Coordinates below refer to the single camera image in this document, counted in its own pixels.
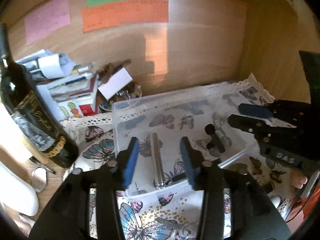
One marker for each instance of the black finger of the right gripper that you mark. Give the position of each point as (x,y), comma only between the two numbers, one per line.
(257,127)

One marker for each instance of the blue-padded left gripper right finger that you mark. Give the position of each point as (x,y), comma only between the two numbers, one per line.
(253,216)

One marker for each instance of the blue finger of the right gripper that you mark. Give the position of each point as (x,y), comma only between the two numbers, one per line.
(256,111)

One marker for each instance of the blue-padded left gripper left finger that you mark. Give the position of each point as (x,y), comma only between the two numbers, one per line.
(66,214)

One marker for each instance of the silver metal pen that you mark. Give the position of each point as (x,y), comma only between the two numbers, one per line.
(159,178)

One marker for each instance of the person's hand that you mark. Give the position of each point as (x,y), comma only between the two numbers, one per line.
(298,179)

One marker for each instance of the clear plastic storage box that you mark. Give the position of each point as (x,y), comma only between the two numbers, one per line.
(173,115)

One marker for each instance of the white cylinder container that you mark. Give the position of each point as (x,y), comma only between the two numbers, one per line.
(17,194)

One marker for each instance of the butterfly pattern tablecloth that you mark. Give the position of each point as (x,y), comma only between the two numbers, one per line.
(95,137)

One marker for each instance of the stack of papers and boxes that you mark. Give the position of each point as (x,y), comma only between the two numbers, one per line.
(67,89)

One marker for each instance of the bowl of small trinkets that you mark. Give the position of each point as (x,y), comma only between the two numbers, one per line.
(115,84)

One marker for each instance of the dark wine bottle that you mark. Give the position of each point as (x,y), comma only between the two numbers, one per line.
(20,99)

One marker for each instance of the orange sticky note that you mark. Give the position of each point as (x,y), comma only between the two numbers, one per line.
(124,12)

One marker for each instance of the pink sticky note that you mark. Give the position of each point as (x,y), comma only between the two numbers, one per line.
(49,17)

